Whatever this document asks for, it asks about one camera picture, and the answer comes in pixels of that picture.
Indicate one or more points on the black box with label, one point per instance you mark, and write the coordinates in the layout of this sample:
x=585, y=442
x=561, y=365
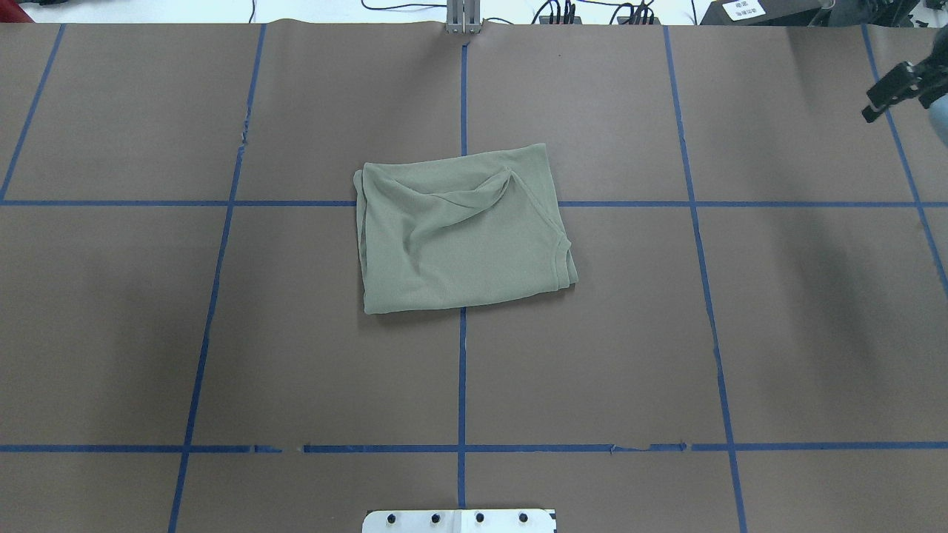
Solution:
x=760, y=13

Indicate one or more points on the olive green long-sleeve shirt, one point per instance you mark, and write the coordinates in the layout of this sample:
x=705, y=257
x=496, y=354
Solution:
x=474, y=230

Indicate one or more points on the aluminium frame post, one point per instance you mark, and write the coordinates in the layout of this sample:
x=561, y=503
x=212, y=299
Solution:
x=463, y=17

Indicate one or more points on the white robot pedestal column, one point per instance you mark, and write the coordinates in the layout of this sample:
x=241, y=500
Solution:
x=461, y=520

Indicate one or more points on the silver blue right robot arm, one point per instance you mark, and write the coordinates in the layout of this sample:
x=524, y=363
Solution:
x=937, y=114

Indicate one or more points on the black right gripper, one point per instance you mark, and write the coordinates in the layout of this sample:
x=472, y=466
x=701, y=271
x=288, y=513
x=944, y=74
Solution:
x=898, y=83

